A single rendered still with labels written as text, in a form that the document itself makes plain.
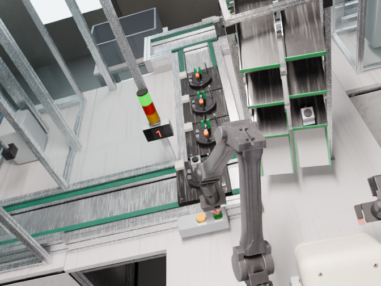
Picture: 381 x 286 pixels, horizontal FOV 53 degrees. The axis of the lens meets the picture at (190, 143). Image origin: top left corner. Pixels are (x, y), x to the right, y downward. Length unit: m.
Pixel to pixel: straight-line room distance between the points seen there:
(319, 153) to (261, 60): 0.53
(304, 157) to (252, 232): 0.67
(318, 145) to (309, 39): 0.49
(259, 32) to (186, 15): 3.66
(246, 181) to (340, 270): 0.30
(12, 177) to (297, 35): 1.81
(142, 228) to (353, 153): 1.01
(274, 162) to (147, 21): 2.43
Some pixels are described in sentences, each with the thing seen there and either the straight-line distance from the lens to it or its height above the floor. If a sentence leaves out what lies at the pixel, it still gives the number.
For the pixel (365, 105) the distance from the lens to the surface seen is 2.36.
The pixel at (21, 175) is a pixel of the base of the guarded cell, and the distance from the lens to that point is 2.48.
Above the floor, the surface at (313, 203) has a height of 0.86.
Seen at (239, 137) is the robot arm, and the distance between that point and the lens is 0.99.
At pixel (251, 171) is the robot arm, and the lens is 1.00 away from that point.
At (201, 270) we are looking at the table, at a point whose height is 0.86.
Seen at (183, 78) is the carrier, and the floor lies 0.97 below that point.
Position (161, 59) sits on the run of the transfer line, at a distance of 2.71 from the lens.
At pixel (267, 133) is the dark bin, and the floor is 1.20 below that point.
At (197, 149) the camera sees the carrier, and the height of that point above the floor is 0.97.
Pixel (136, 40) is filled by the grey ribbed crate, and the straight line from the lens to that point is 3.41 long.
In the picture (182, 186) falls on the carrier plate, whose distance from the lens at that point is 1.74.
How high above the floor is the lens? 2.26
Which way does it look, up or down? 42 degrees down
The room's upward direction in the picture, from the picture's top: 20 degrees counter-clockwise
